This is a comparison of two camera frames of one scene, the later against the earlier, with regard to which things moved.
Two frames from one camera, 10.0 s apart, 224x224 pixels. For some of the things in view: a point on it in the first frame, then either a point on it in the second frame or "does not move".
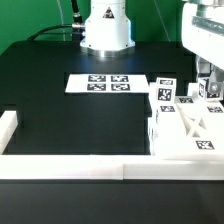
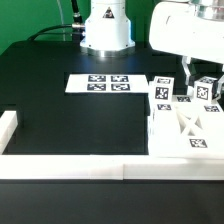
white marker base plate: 106,83 does not move
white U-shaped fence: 97,166 does not move
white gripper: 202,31 → 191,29
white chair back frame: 190,127 does not move
